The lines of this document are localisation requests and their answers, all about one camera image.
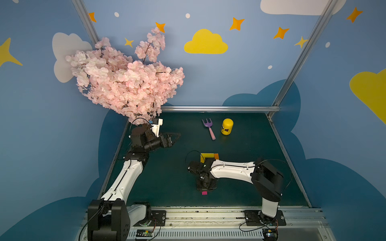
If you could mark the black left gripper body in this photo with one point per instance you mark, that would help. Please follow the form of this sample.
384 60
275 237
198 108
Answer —
166 140

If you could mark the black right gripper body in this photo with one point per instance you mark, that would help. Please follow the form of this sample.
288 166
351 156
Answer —
205 184

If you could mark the short yellow block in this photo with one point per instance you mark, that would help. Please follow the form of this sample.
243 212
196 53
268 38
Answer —
207 155

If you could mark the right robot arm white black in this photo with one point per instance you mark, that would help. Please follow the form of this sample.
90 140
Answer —
265 177

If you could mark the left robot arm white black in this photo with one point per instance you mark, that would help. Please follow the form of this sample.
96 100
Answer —
109 218

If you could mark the purple pink toy rake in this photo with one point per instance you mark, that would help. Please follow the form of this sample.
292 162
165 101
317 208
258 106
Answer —
208 124

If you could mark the yellow plastic jar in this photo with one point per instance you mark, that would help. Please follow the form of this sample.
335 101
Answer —
227 126

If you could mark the left green circuit board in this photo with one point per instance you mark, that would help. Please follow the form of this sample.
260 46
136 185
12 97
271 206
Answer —
144 234

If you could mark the green circuit board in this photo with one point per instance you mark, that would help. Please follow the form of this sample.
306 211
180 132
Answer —
269 235
144 234

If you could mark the right green circuit board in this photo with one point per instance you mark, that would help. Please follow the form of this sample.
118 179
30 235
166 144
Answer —
269 235

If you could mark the pink blossom artificial tree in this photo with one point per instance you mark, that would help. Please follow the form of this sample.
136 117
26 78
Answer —
136 89

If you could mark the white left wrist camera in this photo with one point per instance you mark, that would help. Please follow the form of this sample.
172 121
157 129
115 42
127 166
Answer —
155 126

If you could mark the horizontal aluminium rail back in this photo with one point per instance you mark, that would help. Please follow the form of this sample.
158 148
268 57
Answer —
233 109

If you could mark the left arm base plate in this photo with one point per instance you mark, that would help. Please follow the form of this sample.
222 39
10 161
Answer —
156 218

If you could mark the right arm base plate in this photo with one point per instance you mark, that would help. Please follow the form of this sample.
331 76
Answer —
257 218

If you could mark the aluminium front rail bed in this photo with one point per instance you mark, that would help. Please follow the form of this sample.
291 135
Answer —
193 223

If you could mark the aluminium corner post left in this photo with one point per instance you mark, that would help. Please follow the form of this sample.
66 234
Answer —
86 20

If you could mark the aluminium corner post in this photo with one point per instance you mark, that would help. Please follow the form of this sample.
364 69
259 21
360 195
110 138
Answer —
321 24
86 20

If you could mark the aluminium corner post right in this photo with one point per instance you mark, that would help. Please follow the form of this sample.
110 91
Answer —
321 24

